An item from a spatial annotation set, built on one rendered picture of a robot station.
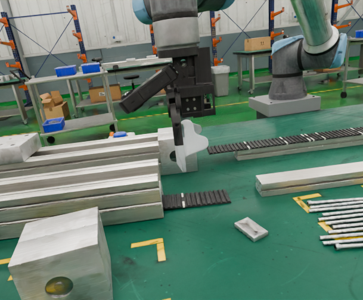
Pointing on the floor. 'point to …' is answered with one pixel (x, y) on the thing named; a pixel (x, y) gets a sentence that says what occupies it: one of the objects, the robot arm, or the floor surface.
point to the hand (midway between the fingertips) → (178, 158)
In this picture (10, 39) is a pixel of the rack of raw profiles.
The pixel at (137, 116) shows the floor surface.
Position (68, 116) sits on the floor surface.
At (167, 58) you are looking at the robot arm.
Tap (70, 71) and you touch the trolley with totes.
